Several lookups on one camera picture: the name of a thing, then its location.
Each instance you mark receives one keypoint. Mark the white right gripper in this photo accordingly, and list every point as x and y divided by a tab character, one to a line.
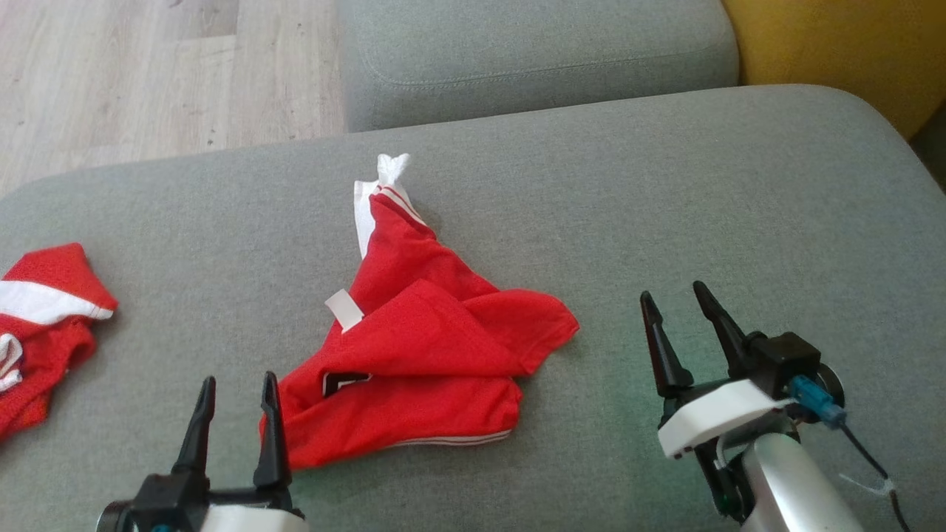
720	414

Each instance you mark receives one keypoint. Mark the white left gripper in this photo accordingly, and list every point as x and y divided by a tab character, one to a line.
255	519

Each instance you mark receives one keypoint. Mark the red white jersey shirt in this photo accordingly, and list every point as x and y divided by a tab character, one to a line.
414	347

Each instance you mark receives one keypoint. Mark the red shorts white stripe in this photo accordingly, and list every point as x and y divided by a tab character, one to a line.
44	325

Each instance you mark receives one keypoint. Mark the large grey sofa seat cushion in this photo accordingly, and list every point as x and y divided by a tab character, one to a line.
665	222

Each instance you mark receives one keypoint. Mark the white zip tie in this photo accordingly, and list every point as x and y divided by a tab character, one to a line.
872	488

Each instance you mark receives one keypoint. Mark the small grey sofa cushion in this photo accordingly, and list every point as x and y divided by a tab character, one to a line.
532	59

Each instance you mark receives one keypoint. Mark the yellow cushion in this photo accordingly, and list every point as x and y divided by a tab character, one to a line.
850	52

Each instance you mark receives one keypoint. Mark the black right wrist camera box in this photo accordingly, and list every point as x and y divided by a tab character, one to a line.
783	358

